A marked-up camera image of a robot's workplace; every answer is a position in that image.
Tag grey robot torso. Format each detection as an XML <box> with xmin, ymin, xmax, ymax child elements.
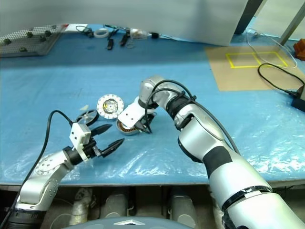
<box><xmin>84</xmin><ymin>209</ymin><xmax>224</xmax><ymax>229</ymax></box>

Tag orange object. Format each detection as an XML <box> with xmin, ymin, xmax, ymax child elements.
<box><xmin>293</xmin><ymin>39</ymin><xmax>305</xmax><ymax>60</ymax></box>

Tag blue table mat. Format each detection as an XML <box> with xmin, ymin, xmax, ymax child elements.
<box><xmin>0</xmin><ymin>23</ymin><xmax>305</xmax><ymax>191</ymax></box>

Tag tangled thin black cable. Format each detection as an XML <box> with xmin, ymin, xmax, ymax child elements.
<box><xmin>75</xmin><ymin>25</ymin><xmax>94</xmax><ymax>38</ymax></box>

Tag thin white cable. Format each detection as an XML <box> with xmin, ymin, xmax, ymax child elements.
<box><xmin>246</xmin><ymin>28</ymin><xmax>298</xmax><ymax>70</ymax></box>

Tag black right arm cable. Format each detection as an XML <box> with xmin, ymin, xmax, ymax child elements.
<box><xmin>144</xmin><ymin>80</ymin><xmax>241</xmax><ymax>156</ymax></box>

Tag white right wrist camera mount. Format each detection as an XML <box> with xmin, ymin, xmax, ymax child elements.
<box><xmin>118</xmin><ymin>96</ymin><xmax>150</xmax><ymax>131</ymax></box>

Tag black power cable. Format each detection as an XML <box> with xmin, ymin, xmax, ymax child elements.
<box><xmin>258</xmin><ymin>63</ymin><xmax>305</xmax><ymax>96</ymax></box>

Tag white tape roll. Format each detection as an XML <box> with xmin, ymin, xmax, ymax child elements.
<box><xmin>93</xmin><ymin>28</ymin><xmax>112</xmax><ymax>39</ymax></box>

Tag grey perforated board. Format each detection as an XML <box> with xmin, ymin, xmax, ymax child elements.
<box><xmin>0</xmin><ymin>23</ymin><xmax>65</xmax><ymax>58</ymax></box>

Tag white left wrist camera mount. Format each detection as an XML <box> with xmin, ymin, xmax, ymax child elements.
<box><xmin>69</xmin><ymin>123</ymin><xmax>92</xmax><ymax>163</ymax></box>

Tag black power adapter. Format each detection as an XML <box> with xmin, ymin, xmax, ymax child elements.
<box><xmin>285</xmin><ymin>84</ymin><xmax>305</xmax><ymax>111</ymax></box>

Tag grey rounded shape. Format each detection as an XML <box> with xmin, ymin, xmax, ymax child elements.
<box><xmin>101</xmin><ymin>193</ymin><xmax>129</xmax><ymax>218</ymax></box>
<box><xmin>170</xmin><ymin>187</ymin><xmax>200</xmax><ymax>222</ymax></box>

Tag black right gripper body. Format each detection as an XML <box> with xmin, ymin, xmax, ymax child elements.
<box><xmin>140</xmin><ymin>111</ymin><xmax>157</xmax><ymax>127</ymax></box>

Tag white backdrop board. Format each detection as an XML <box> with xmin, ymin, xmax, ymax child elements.
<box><xmin>0</xmin><ymin>0</ymin><xmax>250</xmax><ymax>46</ymax></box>

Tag grey metal leg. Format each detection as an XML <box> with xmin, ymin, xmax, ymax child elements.
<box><xmin>280</xmin><ymin>0</ymin><xmax>305</xmax><ymax>46</ymax></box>

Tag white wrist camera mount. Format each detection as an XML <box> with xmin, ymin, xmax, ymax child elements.
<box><xmin>118</xmin><ymin>96</ymin><xmax>150</xmax><ymax>131</ymax></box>
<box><xmin>69</xmin><ymin>123</ymin><xmax>92</xmax><ymax>163</ymax></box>

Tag short black hand tool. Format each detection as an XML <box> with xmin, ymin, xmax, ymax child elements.
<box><xmin>120</xmin><ymin>28</ymin><xmax>131</xmax><ymax>47</ymax></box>

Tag dirty whitish wrapped shape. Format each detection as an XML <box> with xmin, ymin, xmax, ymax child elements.
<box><xmin>71</xmin><ymin>188</ymin><xmax>93</xmax><ymax>225</ymax></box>

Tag clear plastic bag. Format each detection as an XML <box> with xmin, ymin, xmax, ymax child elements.
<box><xmin>130</xmin><ymin>28</ymin><xmax>150</xmax><ymax>39</ymax></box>

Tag brown cardboard sheet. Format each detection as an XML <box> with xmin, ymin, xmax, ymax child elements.
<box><xmin>204</xmin><ymin>45</ymin><xmax>305</xmax><ymax>92</ymax></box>

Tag silver motor housing copper windings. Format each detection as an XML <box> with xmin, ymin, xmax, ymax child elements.
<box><xmin>116</xmin><ymin>119</ymin><xmax>143</xmax><ymax>137</ymax></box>

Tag round silver motor lid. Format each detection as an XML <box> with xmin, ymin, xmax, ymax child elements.
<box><xmin>97</xmin><ymin>94</ymin><xmax>124</xmax><ymax>119</ymax></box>

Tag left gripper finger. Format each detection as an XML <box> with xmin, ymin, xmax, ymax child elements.
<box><xmin>101</xmin><ymin>137</ymin><xmax>125</xmax><ymax>158</ymax></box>
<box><xmin>91</xmin><ymin>124</ymin><xmax>112</xmax><ymax>137</ymax></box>

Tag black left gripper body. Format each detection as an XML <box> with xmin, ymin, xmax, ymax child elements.
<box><xmin>83</xmin><ymin>137</ymin><xmax>105</xmax><ymax>159</ymax></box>

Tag dark upright post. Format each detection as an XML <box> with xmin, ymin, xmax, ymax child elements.
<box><xmin>234</xmin><ymin>0</ymin><xmax>264</xmax><ymax>35</ymax></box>

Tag black spoked rotor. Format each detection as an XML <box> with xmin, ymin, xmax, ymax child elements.
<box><xmin>75</xmin><ymin>109</ymin><xmax>100</xmax><ymax>127</ymax></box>

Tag long black hand tool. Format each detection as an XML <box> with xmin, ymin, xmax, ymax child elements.
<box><xmin>106</xmin><ymin>30</ymin><xmax>120</xmax><ymax>51</ymax></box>

